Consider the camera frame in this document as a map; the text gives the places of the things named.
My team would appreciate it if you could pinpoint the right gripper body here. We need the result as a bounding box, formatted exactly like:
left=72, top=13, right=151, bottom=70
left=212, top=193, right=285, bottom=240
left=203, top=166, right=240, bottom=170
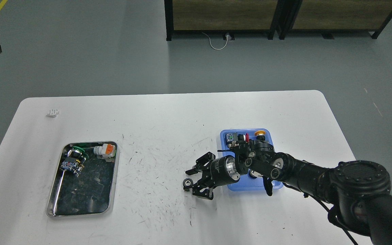
left=203, top=156, right=241, bottom=187

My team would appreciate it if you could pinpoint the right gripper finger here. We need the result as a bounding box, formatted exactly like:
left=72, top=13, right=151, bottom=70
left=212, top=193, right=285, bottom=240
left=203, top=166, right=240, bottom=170
left=185, top=152, right=216, bottom=177
left=191, top=180, right=214, bottom=200

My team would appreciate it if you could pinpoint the black gear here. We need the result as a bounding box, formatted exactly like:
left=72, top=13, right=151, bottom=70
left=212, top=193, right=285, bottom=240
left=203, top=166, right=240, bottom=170
left=248, top=170, right=258, bottom=179
left=182, top=178, right=194, bottom=191

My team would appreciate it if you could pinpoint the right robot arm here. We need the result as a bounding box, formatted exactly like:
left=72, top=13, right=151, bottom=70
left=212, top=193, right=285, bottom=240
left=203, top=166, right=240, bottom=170
left=183, top=135, right=392, bottom=245

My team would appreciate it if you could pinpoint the blue plastic tray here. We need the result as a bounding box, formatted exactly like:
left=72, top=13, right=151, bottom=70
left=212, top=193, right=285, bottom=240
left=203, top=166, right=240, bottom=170
left=220, top=128, right=274, bottom=191

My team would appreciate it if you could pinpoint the small white plastic clip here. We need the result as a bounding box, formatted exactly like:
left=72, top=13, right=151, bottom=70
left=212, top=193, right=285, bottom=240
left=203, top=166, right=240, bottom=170
left=46, top=110, right=60, bottom=118

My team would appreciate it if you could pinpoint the silver metal tray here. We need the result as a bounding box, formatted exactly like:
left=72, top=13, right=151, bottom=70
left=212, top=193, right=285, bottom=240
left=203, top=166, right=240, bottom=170
left=46, top=141, right=119, bottom=217

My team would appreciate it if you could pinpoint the yellow push button switch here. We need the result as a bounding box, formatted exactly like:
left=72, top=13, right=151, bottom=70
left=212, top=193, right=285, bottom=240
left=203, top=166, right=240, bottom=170
left=255, top=130, right=267, bottom=141

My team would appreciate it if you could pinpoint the orange white switch module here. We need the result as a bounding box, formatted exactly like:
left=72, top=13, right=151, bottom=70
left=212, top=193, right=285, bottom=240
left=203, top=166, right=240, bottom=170
left=93, top=143, right=116, bottom=159

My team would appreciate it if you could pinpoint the green push button switch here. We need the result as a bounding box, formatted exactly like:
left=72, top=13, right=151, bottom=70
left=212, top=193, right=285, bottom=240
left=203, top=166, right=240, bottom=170
left=59, top=146, right=89, bottom=177

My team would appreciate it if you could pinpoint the white cable on floor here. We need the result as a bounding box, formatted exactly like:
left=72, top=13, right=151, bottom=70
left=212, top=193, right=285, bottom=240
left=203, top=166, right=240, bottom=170
left=202, top=32, right=232, bottom=50

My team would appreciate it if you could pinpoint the black frame wooden cabinet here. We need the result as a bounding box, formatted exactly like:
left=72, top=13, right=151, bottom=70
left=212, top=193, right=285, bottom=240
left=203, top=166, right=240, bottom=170
left=164, top=0, right=286, bottom=42

